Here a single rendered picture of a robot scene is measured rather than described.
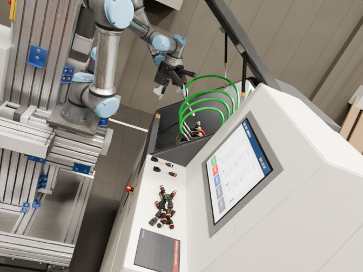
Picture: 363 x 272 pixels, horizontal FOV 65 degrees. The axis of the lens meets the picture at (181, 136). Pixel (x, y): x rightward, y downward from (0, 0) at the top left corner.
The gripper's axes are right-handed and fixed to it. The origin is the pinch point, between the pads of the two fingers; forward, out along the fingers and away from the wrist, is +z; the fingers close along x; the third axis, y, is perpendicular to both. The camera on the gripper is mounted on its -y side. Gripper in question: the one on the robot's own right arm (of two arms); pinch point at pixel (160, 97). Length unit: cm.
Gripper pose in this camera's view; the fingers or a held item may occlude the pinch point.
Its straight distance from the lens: 164.3
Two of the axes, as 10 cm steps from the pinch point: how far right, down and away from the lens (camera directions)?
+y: -9.2, -3.4, -1.7
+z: -3.8, 8.2, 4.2
